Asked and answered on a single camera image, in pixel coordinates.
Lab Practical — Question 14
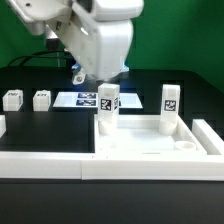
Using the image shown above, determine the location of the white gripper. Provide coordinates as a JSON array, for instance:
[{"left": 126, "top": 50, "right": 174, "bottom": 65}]
[{"left": 47, "top": 11, "right": 133, "bottom": 85}]

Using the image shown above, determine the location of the white square table top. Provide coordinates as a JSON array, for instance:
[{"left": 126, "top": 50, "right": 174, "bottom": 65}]
[{"left": 94, "top": 115, "right": 207, "bottom": 156}]

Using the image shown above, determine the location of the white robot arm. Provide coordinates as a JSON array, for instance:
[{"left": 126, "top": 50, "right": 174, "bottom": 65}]
[{"left": 6, "top": 0, "right": 144, "bottom": 85}]

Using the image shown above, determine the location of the white marker sheet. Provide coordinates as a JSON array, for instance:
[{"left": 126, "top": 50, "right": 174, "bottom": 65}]
[{"left": 53, "top": 92, "right": 143, "bottom": 109}]

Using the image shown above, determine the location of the white U-shaped fence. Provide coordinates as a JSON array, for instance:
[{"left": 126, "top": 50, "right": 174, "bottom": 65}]
[{"left": 0, "top": 112, "right": 224, "bottom": 181}]

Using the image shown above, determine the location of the black cable bundle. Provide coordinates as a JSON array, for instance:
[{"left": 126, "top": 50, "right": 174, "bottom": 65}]
[{"left": 7, "top": 49, "right": 74, "bottom": 68}]

